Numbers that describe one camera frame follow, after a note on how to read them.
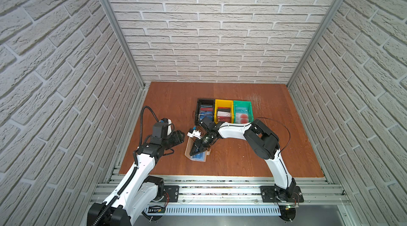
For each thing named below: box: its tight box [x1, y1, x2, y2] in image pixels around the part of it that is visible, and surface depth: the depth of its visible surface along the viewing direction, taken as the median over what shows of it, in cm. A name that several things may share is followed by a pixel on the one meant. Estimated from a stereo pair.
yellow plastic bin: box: [214, 99, 234, 124], surface depth 102 cm
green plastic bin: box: [233, 100, 254, 124], surface depth 103 cm
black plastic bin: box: [195, 98, 216, 125], surface depth 104 cm
